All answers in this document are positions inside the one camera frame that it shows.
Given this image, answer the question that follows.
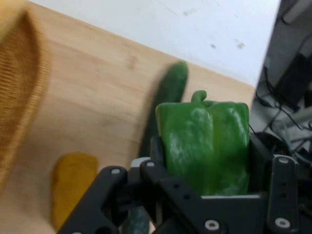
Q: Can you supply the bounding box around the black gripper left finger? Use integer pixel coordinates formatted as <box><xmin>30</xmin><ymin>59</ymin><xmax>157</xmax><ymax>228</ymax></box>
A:
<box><xmin>56</xmin><ymin>136</ymin><xmax>204</xmax><ymax>234</ymax></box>

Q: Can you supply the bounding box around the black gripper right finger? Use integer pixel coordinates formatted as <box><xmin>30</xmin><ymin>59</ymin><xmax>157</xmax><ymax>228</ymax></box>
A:
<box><xmin>248</xmin><ymin>133</ymin><xmax>302</xmax><ymax>231</ymax></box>

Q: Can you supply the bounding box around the green bell pepper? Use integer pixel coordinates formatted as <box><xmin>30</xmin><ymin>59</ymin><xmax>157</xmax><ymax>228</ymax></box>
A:
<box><xmin>155</xmin><ymin>89</ymin><xmax>251</xmax><ymax>197</ymax></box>

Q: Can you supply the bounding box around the yellow-orange oval vegetable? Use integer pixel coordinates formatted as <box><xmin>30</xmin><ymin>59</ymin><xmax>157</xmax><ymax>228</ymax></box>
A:
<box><xmin>50</xmin><ymin>152</ymin><xmax>100</xmax><ymax>232</ymax></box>

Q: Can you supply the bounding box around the dark green cucumber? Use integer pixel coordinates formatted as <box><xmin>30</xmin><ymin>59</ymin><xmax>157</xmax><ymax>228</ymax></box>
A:
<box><xmin>123</xmin><ymin>60</ymin><xmax>190</xmax><ymax>234</ymax></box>

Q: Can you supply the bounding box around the black box device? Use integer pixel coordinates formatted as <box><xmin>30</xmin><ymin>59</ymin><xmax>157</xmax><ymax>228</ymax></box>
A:
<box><xmin>274</xmin><ymin>52</ymin><xmax>312</xmax><ymax>112</ymax></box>

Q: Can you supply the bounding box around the brown woven wicker basket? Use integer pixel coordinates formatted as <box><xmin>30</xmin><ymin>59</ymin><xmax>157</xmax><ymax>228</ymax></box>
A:
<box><xmin>0</xmin><ymin>9</ymin><xmax>53</xmax><ymax>188</ymax></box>

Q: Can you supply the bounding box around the black cable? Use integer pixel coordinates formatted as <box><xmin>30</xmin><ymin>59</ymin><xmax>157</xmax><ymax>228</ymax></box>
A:
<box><xmin>253</xmin><ymin>65</ymin><xmax>312</xmax><ymax>156</ymax></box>

